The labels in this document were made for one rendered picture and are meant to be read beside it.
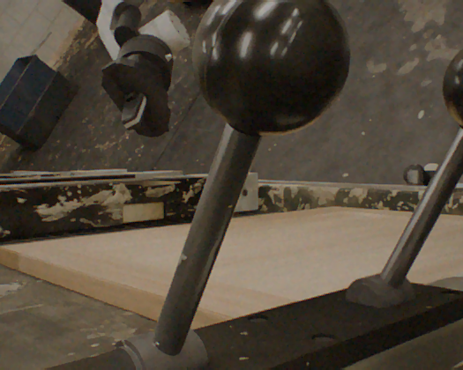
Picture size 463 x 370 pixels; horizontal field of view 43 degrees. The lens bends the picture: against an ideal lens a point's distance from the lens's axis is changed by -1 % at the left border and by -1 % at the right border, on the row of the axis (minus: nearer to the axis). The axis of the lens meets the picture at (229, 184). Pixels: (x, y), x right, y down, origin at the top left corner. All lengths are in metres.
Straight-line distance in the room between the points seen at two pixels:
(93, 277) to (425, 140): 1.85
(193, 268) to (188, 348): 0.03
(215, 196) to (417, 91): 2.27
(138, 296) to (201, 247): 0.28
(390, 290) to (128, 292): 0.23
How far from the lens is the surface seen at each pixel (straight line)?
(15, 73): 5.18
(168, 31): 0.98
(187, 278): 0.17
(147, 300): 0.43
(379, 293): 0.27
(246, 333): 0.23
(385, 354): 0.24
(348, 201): 1.00
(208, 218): 0.16
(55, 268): 0.56
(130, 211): 0.97
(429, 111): 2.32
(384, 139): 2.34
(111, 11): 1.02
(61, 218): 0.91
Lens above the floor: 1.61
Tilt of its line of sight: 36 degrees down
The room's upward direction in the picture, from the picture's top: 52 degrees counter-clockwise
